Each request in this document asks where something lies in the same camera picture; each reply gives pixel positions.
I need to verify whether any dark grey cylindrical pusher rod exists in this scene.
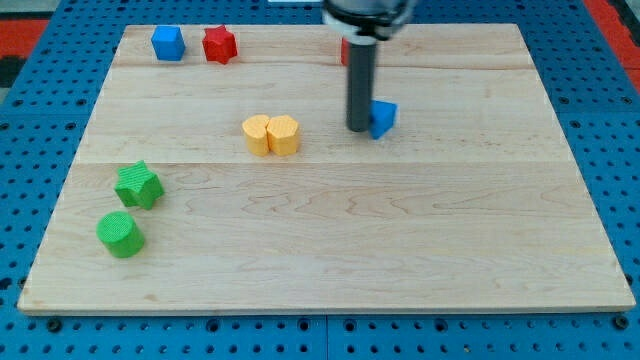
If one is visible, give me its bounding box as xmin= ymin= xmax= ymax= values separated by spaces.
xmin=346 ymin=42 xmax=377 ymax=132

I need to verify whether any blue triangle block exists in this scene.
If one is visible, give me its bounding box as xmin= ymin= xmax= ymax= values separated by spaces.
xmin=369 ymin=100 xmax=398 ymax=140

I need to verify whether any red block behind rod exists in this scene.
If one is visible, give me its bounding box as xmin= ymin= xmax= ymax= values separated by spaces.
xmin=340 ymin=38 xmax=349 ymax=66

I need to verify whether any yellow hexagon block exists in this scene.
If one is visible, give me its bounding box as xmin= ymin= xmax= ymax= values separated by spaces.
xmin=266 ymin=115 xmax=300 ymax=156

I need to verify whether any yellow half-round block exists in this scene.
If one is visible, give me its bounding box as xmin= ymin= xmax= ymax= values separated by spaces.
xmin=242 ymin=114 xmax=270 ymax=156

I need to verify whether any red star block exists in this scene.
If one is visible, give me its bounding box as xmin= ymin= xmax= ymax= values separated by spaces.
xmin=202 ymin=25 xmax=238 ymax=64

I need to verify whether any blue cube block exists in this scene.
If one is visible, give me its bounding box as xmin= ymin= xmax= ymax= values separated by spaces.
xmin=151 ymin=25 xmax=185 ymax=61

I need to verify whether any wooden board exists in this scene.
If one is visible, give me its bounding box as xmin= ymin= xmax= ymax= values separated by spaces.
xmin=18 ymin=24 xmax=636 ymax=316

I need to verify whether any green star block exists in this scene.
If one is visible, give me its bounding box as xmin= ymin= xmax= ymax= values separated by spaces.
xmin=114 ymin=160 xmax=164 ymax=210

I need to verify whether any green cylinder block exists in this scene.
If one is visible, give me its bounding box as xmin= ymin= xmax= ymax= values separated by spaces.
xmin=96 ymin=211 xmax=145 ymax=258

